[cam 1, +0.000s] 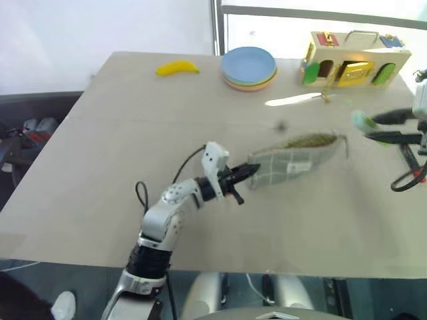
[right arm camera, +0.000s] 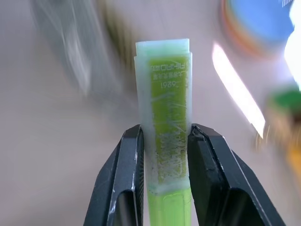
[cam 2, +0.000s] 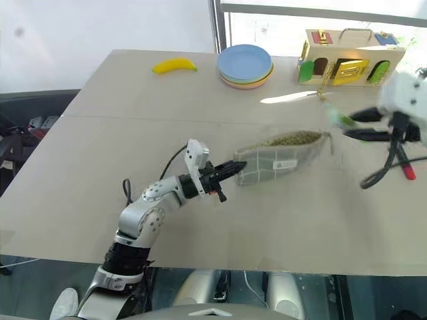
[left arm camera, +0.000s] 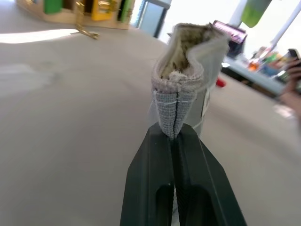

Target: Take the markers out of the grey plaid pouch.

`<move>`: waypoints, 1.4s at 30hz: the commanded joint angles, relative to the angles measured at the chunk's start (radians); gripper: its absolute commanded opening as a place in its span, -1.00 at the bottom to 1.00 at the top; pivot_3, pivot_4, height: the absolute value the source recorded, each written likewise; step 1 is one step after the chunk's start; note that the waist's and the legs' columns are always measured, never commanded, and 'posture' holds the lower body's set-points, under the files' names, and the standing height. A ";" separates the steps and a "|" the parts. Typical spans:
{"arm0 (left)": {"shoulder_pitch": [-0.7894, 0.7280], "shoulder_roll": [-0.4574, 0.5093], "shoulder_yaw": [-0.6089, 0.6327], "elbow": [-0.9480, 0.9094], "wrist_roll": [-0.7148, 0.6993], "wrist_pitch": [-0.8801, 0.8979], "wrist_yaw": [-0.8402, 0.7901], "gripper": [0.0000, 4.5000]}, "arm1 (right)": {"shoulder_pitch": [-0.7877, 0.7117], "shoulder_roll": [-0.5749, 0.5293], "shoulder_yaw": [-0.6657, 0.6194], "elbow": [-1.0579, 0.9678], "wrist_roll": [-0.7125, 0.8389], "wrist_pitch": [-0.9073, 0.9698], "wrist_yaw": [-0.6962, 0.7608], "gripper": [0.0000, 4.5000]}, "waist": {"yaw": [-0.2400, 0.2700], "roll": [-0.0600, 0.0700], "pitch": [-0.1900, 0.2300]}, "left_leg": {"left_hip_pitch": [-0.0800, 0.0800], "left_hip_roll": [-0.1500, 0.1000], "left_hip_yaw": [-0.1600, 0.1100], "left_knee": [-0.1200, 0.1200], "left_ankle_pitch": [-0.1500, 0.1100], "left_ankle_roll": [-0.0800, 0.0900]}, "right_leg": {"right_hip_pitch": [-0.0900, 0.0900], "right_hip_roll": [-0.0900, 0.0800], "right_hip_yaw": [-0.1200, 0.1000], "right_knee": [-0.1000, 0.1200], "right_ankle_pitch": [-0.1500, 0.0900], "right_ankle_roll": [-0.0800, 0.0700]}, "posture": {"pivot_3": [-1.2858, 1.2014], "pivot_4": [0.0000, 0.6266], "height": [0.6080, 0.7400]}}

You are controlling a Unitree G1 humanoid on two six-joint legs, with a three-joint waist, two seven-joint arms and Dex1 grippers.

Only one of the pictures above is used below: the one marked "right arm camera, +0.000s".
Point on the blue round object orange rim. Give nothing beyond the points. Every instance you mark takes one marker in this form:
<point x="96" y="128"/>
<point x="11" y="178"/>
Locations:
<point x="258" y="18"/>

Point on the small green object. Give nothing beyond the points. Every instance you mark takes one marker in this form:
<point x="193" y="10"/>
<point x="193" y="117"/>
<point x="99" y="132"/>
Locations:
<point x="285" y="103"/>

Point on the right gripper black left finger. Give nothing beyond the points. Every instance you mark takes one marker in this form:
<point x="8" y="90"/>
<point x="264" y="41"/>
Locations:
<point x="122" y="179"/>

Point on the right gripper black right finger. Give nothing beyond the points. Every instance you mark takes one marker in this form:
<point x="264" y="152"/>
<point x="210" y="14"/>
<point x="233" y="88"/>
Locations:
<point x="216" y="179"/>

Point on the green translucent lead refill box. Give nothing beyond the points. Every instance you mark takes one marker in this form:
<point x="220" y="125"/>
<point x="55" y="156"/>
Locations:
<point x="168" y="106"/>

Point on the yellow object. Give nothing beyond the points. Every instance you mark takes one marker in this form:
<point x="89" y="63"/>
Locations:
<point x="295" y="179"/>

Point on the grey checked fabric pouch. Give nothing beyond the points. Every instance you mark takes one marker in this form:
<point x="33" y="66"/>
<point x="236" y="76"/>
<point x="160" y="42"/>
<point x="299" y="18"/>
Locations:
<point x="70" y="35"/>

